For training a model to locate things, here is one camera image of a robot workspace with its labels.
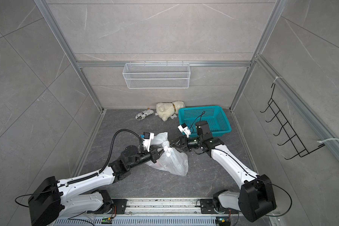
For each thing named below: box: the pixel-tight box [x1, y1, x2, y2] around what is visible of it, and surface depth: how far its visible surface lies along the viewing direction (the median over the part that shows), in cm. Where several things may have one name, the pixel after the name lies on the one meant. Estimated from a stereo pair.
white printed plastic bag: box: [145, 131, 189, 177], surface depth 72 cm
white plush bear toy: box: [155, 100, 186, 122], surface depth 112 cm
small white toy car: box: [135, 108, 154, 121], surface depth 114 cm
